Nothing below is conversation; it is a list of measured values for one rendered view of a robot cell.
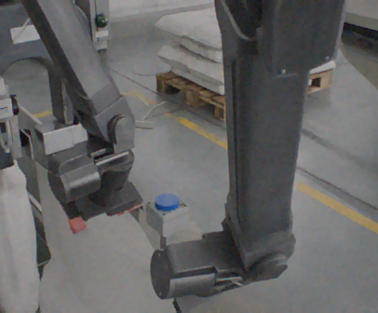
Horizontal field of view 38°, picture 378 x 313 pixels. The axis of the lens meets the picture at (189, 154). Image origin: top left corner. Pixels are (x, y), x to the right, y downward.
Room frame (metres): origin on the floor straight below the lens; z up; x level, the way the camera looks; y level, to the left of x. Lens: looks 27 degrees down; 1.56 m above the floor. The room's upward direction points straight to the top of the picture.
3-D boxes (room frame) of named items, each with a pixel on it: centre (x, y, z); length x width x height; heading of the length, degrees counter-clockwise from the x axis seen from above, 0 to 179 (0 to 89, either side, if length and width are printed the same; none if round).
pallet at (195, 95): (4.22, -0.45, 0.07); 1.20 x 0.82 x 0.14; 129
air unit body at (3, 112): (0.97, 0.36, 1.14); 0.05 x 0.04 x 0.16; 127
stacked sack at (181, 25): (4.19, -0.09, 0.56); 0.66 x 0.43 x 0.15; 124
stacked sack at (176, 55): (4.19, -0.10, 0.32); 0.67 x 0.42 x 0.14; 131
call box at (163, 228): (1.13, 0.05, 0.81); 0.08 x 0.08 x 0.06; 37
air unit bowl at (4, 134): (0.97, 0.36, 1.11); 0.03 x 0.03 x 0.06
